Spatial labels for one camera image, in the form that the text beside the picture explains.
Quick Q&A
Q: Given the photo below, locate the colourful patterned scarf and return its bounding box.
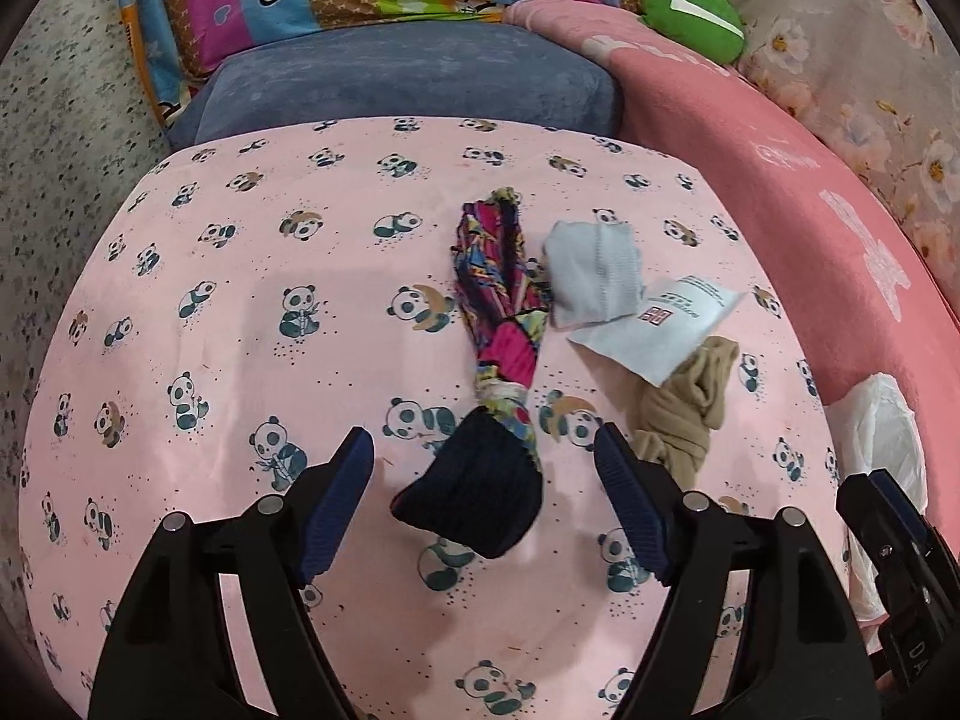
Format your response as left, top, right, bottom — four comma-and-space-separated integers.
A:
450, 186, 552, 458

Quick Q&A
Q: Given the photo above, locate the blue cushion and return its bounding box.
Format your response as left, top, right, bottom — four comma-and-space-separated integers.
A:
166, 21, 623, 151

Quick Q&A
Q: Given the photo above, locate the bin with white plastic bag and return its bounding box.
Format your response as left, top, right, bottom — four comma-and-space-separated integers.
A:
825, 373, 931, 620

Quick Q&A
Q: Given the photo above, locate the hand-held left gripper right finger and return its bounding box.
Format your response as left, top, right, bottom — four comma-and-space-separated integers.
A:
594, 422, 878, 720

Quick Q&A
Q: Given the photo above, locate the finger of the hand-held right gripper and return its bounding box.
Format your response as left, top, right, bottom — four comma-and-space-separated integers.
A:
836, 472, 938, 593
870, 469, 960, 567

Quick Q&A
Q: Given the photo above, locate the pink panda print cloth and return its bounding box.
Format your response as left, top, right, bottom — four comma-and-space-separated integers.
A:
19, 116, 852, 720

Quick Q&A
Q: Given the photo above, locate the white paper packet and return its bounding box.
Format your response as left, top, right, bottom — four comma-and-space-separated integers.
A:
566, 275, 747, 387

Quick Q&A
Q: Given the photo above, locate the light blue sock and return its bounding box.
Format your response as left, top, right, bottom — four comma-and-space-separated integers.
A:
541, 221, 647, 329

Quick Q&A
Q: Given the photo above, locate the green plush cushion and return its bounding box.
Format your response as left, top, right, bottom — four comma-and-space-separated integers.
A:
643, 0, 745, 67

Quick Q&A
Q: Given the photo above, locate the navy sock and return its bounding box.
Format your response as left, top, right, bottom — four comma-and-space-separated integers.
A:
391, 409, 545, 560

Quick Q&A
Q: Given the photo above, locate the pink blanket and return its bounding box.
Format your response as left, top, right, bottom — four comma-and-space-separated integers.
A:
504, 0, 960, 466

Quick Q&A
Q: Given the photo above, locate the floral print cloth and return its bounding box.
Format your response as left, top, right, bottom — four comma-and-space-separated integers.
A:
660, 0, 960, 308

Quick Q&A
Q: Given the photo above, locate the beige stocking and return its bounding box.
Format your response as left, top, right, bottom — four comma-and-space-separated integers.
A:
628, 336, 743, 488

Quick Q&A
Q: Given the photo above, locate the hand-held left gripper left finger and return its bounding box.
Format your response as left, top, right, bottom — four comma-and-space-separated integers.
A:
88, 426, 376, 720

